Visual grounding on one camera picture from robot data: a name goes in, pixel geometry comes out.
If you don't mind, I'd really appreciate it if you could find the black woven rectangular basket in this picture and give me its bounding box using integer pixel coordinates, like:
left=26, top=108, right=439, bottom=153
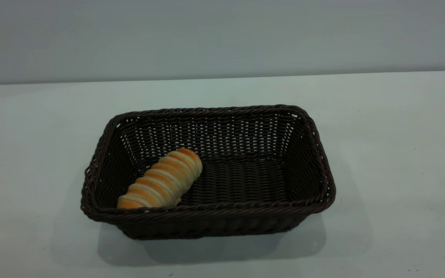
left=80, top=104, right=336, bottom=241

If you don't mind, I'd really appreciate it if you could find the ridged golden bread roll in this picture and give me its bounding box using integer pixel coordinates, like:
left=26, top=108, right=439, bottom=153
left=116, top=147, right=203, bottom=209

